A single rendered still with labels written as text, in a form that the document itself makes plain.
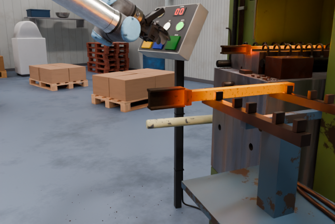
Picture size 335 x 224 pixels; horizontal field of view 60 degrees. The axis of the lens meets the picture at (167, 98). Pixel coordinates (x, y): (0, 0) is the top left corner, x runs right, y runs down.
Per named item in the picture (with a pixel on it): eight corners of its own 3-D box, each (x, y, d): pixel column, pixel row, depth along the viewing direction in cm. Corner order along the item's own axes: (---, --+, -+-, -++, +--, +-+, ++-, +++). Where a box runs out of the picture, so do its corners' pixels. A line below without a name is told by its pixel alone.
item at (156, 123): (147, 131, 140) (147, 120, 138) (145, 128, 145) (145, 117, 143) (230, 123, 151) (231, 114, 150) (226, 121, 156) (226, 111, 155)
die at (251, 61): (257, 74, 101) (259, 49, 99) (231, 67, 120) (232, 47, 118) (353, 70, 112) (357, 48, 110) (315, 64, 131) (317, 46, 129)
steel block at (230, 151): (257, 214, 96) (267, 81, 86) (210, 165, 132) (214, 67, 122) (387, 190, 110) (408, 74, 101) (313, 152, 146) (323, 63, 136)
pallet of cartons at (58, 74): (89, 86, 586) (88, 66, 577) (46, 91, 532) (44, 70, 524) (68, 79, 672) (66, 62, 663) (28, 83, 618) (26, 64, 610)
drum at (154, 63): (169, 79, 676) (169, 46, 659) (152, 81, 644) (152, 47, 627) (155, 76, 715) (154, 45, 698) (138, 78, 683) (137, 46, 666)
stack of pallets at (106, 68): (130, 72, 793) (129, 43, 775) (106, 75, 745) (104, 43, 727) (110, 68, 873) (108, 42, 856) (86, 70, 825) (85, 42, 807)
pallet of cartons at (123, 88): (150, 91, 538) (150, 67, 528) (186, 99, 472) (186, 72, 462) (87, 101, 455) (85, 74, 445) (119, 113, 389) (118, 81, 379)
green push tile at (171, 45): (174, 49, 140) (180, 36, 141) (164, 49, 146) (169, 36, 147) (176, 51, 141) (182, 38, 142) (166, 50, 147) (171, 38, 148)
